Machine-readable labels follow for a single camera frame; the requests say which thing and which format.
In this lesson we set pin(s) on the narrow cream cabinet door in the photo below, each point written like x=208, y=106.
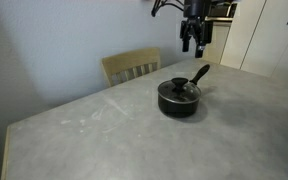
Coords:
x=240, y=33

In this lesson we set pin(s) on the light wooden slat-back chair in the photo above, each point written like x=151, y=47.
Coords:
x=130, y=61

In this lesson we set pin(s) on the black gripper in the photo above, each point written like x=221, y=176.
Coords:
x=194, y=25

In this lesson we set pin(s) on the glass lid with black knob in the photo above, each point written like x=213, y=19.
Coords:
x=184, y=95

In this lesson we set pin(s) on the dark countertop appliance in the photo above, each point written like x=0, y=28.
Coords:
x=222, y=10

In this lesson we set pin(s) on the wide cream cabinet door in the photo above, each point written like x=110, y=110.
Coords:
x=277, y=43

